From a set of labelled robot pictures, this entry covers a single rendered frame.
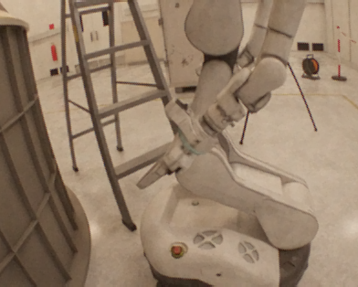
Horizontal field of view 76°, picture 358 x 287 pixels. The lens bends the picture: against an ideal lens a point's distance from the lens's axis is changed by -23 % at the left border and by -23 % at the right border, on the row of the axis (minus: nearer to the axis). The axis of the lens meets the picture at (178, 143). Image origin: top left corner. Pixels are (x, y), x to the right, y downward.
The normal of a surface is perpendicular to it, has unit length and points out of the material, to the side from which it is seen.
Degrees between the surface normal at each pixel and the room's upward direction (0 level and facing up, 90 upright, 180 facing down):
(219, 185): 90
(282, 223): 90
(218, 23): 90
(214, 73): 90
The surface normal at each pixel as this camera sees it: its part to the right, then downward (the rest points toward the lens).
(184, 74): -0.18, 0.43
